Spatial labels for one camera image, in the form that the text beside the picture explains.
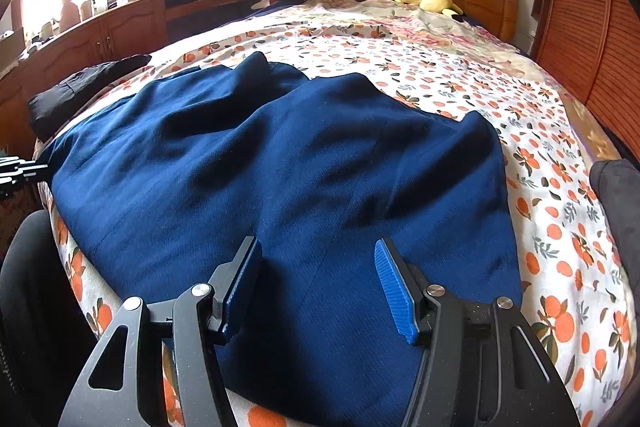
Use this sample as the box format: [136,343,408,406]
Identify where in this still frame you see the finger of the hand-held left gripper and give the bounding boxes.
[0,154,51,186]

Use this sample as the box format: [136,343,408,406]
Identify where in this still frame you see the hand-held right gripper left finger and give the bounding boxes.
[59,236,263,427]

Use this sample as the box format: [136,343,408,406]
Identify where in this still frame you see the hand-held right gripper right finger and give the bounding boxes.
[375,238,581,427]

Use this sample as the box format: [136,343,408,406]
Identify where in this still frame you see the navy blue suit jacket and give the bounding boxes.
[40,52,523,427]

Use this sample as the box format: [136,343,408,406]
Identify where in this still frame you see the black folded garment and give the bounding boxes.
[27,53,153,140]

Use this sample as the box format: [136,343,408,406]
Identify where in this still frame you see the wooden desk cabinet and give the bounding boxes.
[0,0,273,158]

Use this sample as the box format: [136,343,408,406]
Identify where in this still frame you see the brown figurine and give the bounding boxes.
[60,0,81,30]

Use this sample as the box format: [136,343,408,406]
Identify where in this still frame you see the orange-print white bed sheet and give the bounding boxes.
[32,14,640,427]

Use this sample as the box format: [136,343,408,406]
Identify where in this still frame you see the dark grey cloth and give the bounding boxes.
[590,159,640,233]

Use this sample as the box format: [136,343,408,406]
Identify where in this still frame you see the pink floral quilt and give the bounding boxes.
[260,0,531,68]

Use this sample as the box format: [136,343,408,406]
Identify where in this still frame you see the wooden louvered wardrobe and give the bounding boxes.
[530,0,640,148]

